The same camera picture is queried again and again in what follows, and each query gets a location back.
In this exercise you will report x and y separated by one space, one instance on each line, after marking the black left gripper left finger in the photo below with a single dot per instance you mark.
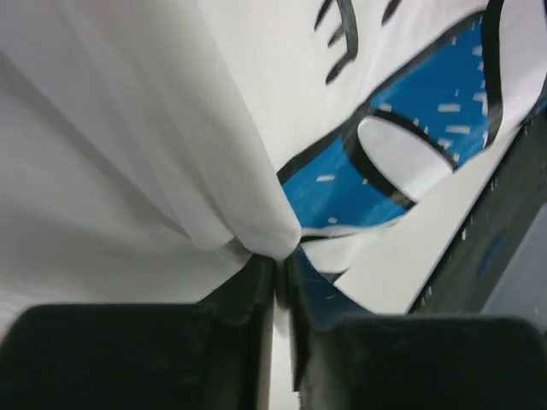
211 354

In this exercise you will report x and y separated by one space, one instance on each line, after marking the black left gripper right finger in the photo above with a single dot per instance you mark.
345 357

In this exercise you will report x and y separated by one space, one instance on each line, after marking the white daisy print t-shirt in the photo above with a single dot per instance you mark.
150 148

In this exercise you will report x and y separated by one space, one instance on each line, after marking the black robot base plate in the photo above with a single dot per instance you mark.
480 251

